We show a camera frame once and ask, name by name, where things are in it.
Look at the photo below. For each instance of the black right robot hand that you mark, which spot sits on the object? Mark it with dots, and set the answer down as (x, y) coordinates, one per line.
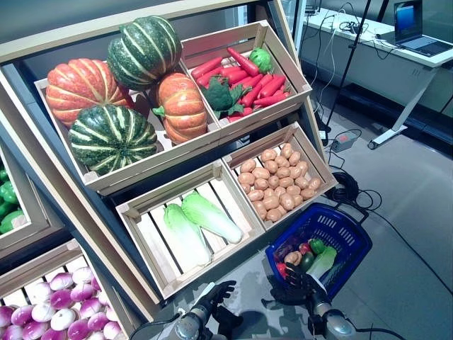
(301, 290)

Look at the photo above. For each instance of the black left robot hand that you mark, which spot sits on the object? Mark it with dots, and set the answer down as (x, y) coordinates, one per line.
(214, 294)

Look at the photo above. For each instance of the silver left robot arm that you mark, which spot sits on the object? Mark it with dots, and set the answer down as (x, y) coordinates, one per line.
(187, 324)

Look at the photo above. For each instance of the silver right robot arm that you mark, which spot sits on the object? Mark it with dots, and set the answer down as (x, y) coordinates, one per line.
(332, 322)

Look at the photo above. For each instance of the blue plastic shopping basket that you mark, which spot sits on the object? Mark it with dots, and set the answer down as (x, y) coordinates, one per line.
(348, 230)

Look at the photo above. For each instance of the red chili pepper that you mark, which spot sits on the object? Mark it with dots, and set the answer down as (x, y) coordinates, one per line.
(281, 270)

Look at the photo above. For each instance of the dark green cucumber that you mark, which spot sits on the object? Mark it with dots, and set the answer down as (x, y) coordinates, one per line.
(307, 262)

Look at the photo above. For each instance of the tan potato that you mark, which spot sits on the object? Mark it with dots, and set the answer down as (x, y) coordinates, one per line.
(308, 193)
(259, 207)
(261, 183)
(269, 193)
(293, 258)
(283, 172)
(286, 201)
(273, 181)
(286, 182)
(294, 158)
(295, 172)
(245, 188)
(293, 190)
(255, 195)
(260, 173)
(273, 214)
(301, 182)
(271, 166)
(302, 167)
(282, 161)
(269, 155)
(248, 165)
(271, 202)
(298, 200)
(286, 150)
(246, 178)

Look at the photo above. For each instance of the napa cabbage with short leaves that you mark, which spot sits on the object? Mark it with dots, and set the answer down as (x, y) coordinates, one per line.
(322, 263)

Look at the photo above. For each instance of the red tomato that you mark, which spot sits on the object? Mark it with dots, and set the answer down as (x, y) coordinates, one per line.
(304, 248)

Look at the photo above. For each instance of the bright green bell pepper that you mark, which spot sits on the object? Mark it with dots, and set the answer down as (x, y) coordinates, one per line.
(317, 246)

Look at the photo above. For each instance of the long napa cabbage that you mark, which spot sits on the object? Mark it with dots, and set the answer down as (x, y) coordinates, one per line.
(185, 233)
(212, 216)

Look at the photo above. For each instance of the wooden cabbage crate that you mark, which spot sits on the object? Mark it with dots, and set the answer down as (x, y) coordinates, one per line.
(155, 248)

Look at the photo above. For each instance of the purple white turnip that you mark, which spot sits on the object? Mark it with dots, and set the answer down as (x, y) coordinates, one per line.
(22, 315)
(43, 312)
(82, 292)
(62, 298)
(5, 316)
(82, 275)
(98, 321)
(39, 288)
(61, 281)
(91, 307)
(102, 298)
(33, 330)
(63, 318)
(112, 329)
(12, 333)
(78, 329)

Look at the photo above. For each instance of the wooden potato crate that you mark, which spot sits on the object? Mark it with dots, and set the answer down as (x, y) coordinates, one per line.
(318, 159)

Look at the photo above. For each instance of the large wooden pumpkin crate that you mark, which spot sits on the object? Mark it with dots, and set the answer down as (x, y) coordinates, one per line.
(141, 170)

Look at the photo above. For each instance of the grey power strip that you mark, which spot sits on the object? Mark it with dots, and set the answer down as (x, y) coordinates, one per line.
(345, 140)

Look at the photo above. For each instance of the wooden turnip crate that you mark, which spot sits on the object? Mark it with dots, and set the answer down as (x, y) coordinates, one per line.
(42, 260)

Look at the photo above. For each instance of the green striped pumpkin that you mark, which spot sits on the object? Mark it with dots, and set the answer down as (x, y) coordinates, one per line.
(113, 140)
(143, 53)

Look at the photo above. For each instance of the small orange pumpkin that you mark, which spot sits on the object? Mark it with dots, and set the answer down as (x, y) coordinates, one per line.
(182, 108)

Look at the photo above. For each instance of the red carrot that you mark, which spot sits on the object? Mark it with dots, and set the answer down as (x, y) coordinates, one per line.
(211, 78)
(252, 95)
(243, 61)
(270, 101)
(255, 80)
(236, 76)
(206, 67)
(272, 86)

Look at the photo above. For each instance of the dark green leafy vegetable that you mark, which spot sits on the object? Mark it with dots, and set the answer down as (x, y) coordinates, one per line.
(221, 97)

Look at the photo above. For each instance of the wooden green pepper crate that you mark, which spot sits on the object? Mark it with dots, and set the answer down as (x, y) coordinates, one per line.
(24, 230)

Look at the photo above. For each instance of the black tripod pole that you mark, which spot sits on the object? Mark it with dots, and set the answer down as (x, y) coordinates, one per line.
(348, 63)

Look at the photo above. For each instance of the light green lettuce head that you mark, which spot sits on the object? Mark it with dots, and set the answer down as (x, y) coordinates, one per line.
(260, 60)

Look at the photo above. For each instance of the large orange pumpkin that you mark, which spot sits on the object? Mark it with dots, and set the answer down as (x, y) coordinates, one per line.
(81, 88)

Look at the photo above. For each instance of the white office desk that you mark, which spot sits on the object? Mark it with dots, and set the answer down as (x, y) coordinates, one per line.
(382, 56)

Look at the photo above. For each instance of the wooden carrot crate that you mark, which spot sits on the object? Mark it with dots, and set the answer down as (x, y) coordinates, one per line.
(279, 42)

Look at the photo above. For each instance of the open grey laptop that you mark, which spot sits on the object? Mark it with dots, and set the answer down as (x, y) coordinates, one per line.
(415, 33)

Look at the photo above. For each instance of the wooden display shelf frame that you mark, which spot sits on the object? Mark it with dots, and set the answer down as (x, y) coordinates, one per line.
(88, 219)

